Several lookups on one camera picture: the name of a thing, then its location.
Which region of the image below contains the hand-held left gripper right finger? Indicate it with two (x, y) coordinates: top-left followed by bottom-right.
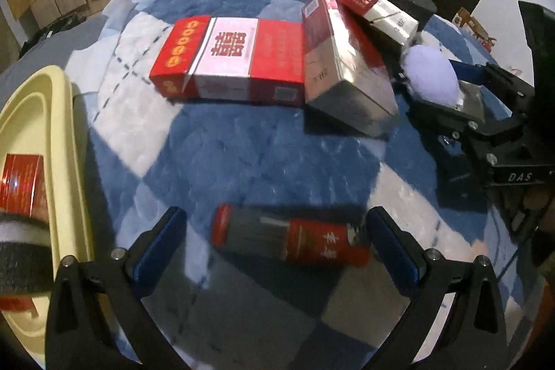
(366, 206), (512, 370)

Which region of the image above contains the dark red carton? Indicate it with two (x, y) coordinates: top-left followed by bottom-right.
(0, 153), (49, 223)

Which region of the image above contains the cardboard box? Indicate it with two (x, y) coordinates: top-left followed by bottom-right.
(452, 8), (495, 50)

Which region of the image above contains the small red and grey pack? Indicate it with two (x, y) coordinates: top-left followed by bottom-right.
(211, 203), (373, 267)

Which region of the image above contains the small silver pack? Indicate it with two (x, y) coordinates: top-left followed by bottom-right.
(454, 79), (485, 123)

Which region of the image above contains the yellow plastic basin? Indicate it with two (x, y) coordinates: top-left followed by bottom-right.
(0, 65), (96, 370)

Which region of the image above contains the blue and white checkered blanket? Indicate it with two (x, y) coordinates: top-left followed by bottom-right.
(65, 0), (551, 370)

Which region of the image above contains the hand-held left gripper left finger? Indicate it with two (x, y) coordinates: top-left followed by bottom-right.
(45, 206), (191, 370)

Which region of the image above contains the red and white carton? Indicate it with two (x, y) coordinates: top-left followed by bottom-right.
(150, 17), (306, 107)

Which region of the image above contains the purple fluffy ball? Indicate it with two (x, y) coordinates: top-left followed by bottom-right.
(403, 45), (459, 107)

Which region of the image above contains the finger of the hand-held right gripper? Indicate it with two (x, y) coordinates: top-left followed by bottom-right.
(449, 59), (535, 116)
(410, 98), (527, 165)

